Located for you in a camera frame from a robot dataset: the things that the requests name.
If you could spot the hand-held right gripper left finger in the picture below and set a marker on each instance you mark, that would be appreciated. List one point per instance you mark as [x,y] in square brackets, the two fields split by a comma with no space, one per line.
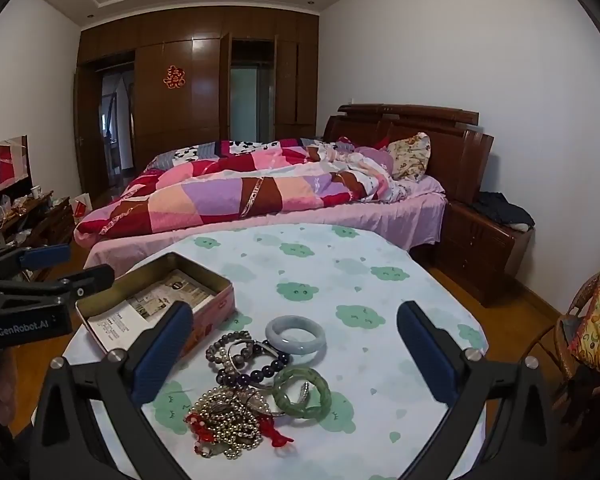
[162,352]

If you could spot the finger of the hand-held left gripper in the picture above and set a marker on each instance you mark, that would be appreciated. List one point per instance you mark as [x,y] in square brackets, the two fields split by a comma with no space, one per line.
[87,282]
[45,256]

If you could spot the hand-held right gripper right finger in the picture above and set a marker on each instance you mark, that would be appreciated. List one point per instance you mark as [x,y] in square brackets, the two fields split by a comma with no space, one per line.
[427,355]

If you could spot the large silver bangle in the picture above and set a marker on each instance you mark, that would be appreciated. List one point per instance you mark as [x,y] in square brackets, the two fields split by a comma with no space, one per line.
[228,360]

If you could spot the pink metal tin box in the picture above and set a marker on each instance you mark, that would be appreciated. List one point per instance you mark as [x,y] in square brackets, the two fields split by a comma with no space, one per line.
[215,305]

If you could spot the small silver bangle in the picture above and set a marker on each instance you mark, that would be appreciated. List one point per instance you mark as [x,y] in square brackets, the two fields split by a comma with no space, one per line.
[305,390]

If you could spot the pale jade bangle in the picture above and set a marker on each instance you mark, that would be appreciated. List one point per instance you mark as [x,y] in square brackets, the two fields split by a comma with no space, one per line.
[295,351]

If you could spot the green jade bangle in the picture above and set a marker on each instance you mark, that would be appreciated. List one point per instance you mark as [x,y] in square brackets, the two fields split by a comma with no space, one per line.
[300,411]

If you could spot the cluttered wooden cabinet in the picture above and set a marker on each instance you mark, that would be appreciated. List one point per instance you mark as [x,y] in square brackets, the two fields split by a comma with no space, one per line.
[40,220]

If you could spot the printed paper leaflet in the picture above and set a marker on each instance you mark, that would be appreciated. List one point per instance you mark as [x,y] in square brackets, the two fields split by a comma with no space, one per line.
[145,300]

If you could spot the red paper bag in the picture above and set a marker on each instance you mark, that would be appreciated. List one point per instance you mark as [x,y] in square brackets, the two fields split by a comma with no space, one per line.
[81,206]

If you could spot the white cup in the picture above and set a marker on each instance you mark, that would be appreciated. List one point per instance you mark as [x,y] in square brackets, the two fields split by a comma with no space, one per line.
[35,192]

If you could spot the television screen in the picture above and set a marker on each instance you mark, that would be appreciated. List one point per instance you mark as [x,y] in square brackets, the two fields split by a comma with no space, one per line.
[7,165]

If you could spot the wooden nightstand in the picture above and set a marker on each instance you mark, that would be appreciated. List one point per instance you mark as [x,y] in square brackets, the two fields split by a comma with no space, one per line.
[475,255]

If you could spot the open wooden door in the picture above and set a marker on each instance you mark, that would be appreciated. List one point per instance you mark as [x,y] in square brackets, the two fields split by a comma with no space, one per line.
[86,135]

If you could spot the wicker chair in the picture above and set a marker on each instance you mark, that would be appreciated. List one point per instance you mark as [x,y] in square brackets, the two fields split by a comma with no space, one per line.
[565,330]

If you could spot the patchwork quilt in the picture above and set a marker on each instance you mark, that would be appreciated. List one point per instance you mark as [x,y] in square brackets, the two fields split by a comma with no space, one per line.
[205,195]

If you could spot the dark clothes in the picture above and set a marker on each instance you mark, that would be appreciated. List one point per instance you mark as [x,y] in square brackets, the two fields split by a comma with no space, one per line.
[505,210]

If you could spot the pink bed sheet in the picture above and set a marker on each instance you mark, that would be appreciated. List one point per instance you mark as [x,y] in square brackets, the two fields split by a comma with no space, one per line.
[330,220]

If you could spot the colourful patterned cushion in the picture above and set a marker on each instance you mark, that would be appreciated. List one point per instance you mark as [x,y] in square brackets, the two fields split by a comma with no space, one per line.
[597,325]

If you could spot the wooden bed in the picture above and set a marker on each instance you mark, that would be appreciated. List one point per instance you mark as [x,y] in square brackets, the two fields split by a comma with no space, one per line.
[445,160]

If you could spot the floral pillow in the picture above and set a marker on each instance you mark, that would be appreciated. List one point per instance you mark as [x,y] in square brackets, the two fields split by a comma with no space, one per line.
[410,157]

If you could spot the brown wooden wardrobe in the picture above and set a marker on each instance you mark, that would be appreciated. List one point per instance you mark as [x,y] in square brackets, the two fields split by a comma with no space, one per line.
[200,100]

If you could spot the red paper decoration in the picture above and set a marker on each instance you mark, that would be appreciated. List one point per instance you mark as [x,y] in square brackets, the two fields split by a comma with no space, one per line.
[173,77]

